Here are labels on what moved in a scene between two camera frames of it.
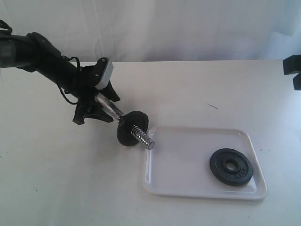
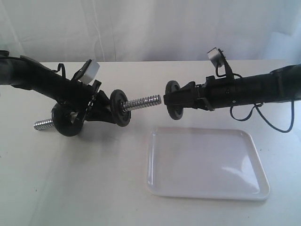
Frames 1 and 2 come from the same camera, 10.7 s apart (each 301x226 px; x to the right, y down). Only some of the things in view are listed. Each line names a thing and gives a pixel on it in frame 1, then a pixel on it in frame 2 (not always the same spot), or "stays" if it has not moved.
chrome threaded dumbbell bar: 116,112 -> 141,102
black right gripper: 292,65 -> 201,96
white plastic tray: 179,163 stays
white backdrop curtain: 162,30 stays
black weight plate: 239,176 -> 175,110
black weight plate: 125,124 -> 121,118
